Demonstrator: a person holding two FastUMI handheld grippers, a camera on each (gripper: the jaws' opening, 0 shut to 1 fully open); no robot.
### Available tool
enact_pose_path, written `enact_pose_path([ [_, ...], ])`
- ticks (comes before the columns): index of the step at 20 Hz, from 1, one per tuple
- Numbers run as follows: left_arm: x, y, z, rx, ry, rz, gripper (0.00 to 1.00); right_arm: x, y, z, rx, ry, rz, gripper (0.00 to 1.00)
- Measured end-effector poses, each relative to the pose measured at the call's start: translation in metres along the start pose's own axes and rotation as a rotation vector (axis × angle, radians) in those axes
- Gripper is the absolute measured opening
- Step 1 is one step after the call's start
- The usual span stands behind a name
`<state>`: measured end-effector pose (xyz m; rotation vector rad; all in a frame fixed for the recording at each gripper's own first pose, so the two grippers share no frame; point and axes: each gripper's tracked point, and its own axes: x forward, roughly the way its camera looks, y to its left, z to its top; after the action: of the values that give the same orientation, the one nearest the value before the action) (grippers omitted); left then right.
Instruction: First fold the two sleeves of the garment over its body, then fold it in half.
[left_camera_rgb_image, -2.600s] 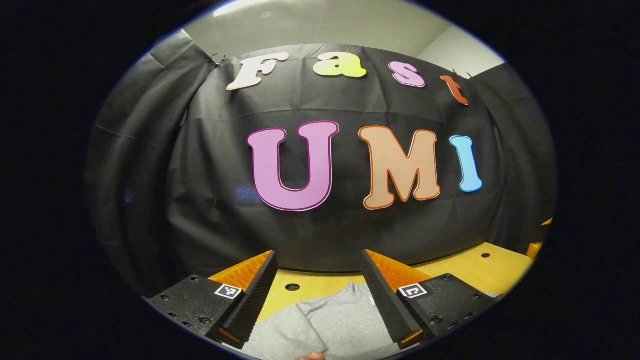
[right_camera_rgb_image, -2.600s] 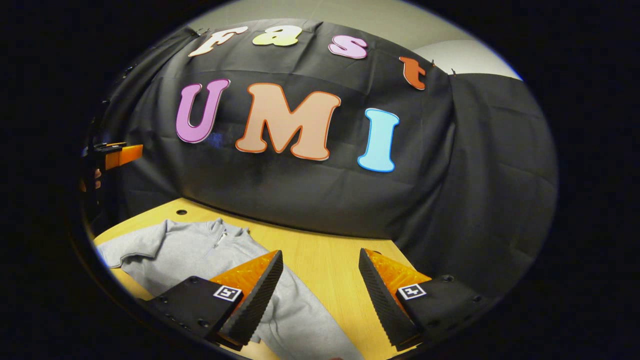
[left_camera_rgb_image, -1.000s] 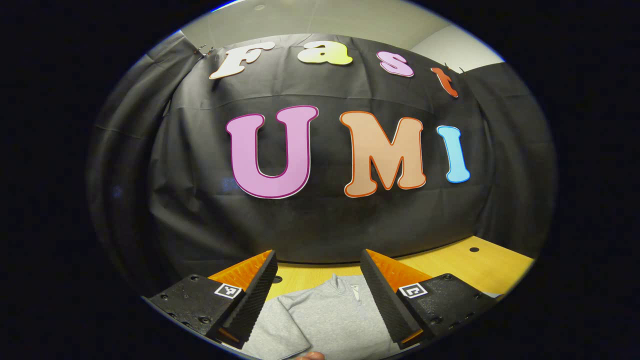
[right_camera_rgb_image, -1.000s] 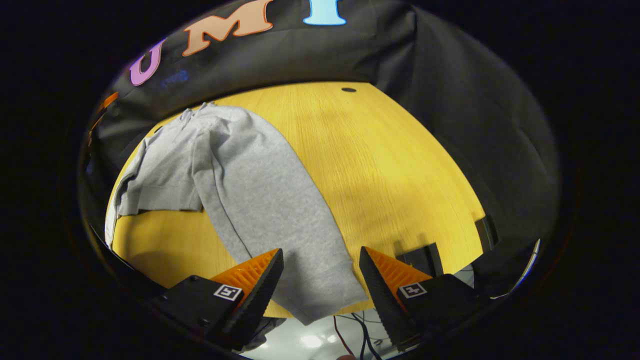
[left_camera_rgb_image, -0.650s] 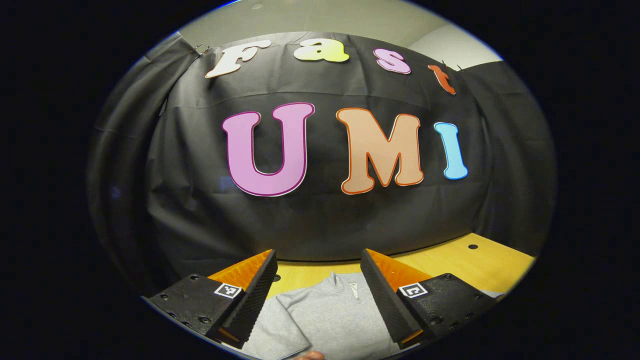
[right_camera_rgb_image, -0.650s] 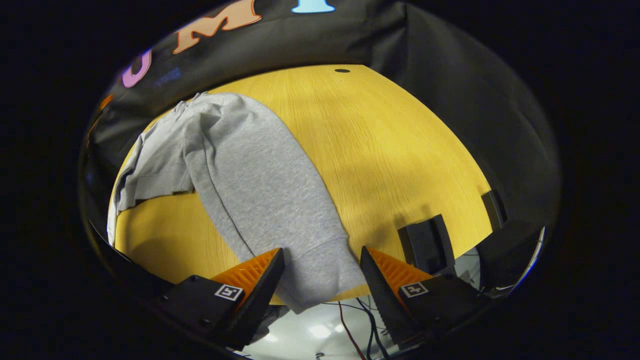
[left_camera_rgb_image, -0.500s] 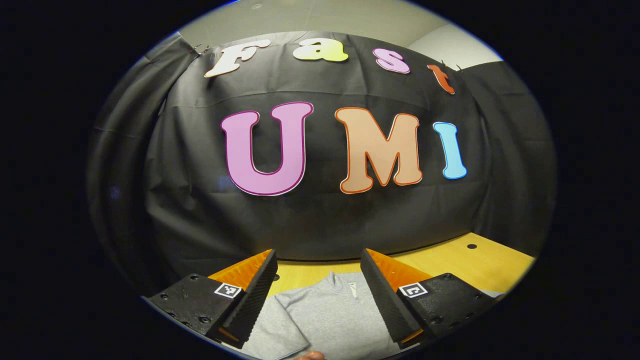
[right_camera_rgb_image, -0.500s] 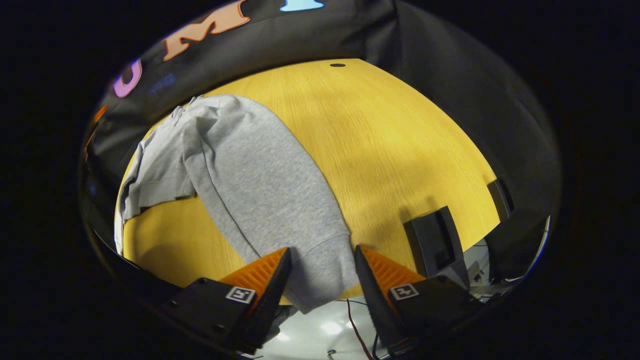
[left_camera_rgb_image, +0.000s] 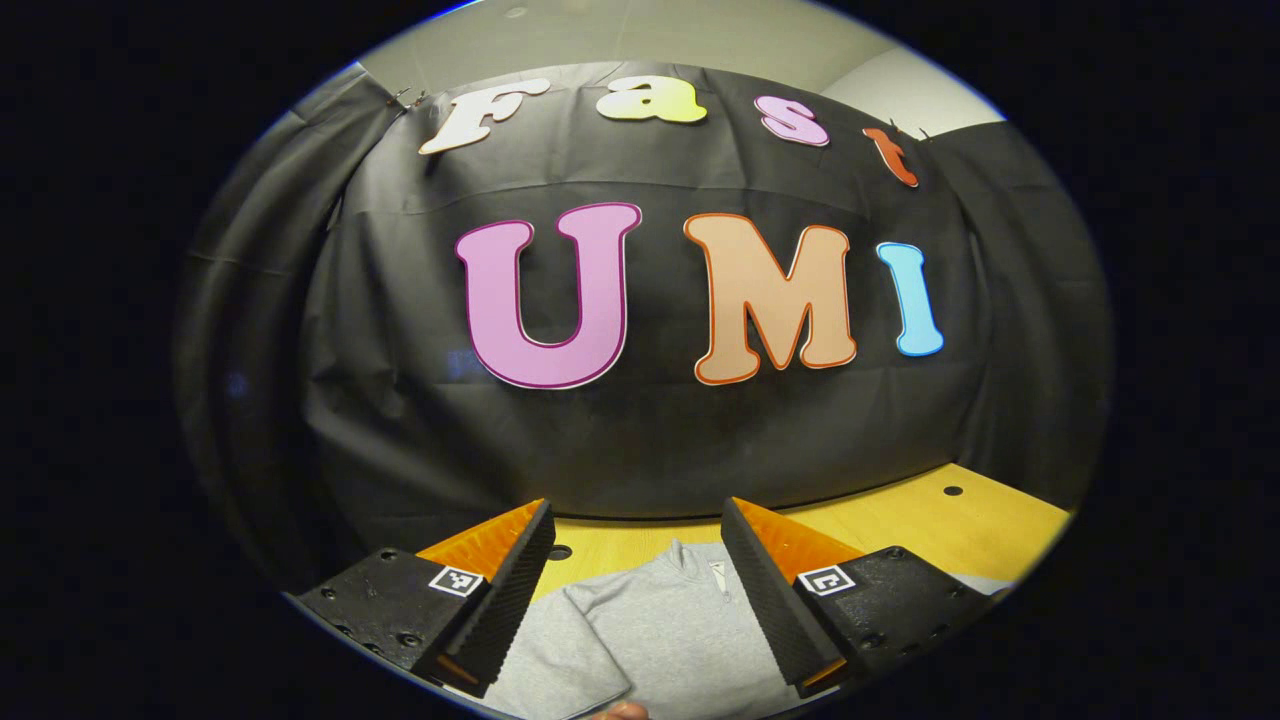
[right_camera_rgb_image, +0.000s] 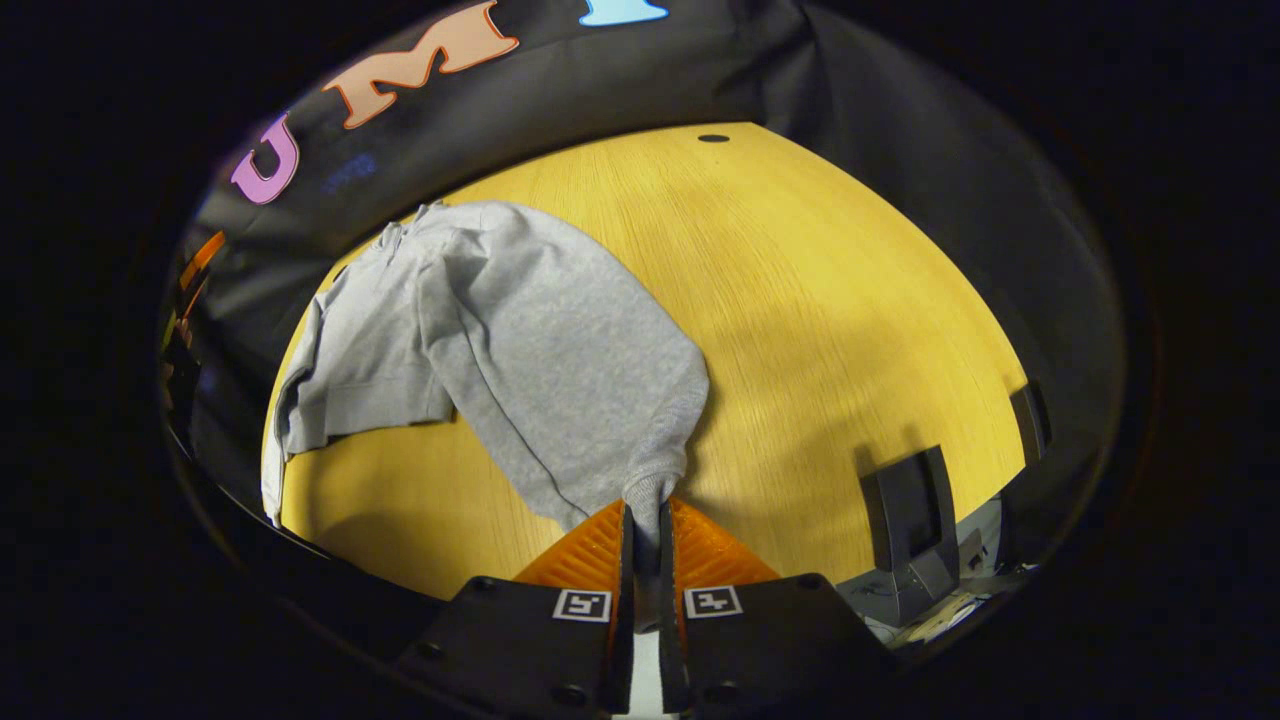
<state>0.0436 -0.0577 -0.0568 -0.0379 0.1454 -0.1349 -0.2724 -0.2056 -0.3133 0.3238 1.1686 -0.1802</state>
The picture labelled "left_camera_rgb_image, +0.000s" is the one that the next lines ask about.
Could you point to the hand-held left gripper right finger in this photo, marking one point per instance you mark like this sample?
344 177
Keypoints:
770 600

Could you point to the black backdrop cloth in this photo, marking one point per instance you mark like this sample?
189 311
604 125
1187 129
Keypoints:
650 430

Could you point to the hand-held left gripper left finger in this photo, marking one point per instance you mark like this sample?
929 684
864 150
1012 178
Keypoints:
505 600

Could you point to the grey zip-neck sweatshirt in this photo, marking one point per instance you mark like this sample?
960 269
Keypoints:
660 630

